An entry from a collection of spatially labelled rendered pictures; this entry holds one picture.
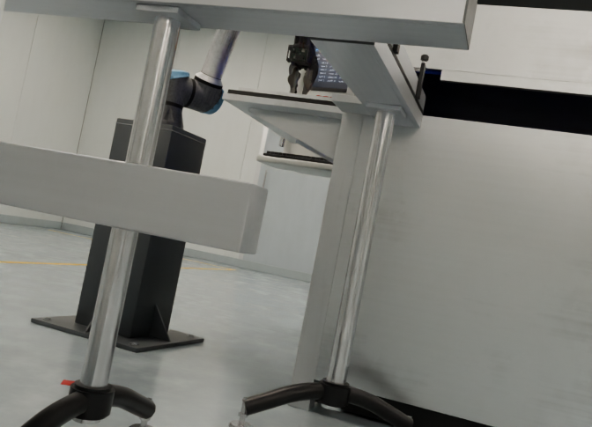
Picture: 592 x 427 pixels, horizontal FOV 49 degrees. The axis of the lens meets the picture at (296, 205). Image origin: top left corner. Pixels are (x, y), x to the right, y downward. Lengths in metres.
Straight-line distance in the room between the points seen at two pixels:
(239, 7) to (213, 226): 0.38
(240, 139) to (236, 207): 7.08
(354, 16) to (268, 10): 0.15
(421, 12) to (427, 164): 0.83
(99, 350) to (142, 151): 0.37
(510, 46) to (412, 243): 0.60
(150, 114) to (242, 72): 7.18
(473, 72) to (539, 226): 0.46
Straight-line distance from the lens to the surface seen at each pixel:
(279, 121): 2.08
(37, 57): 8.64
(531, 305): 1.81
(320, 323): 1.88
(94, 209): 1.23
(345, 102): 1.78
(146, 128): 1.23
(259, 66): 8.33
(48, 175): 1.30
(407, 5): 1.08
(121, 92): 9.15
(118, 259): 1.22
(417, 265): 1.82
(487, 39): 1.92
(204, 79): 2.57
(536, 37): 1.92
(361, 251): 1.62
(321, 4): 1.11
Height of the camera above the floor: 0.47
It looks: 3 degrees up
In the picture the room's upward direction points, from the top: 11 degrees clockwise
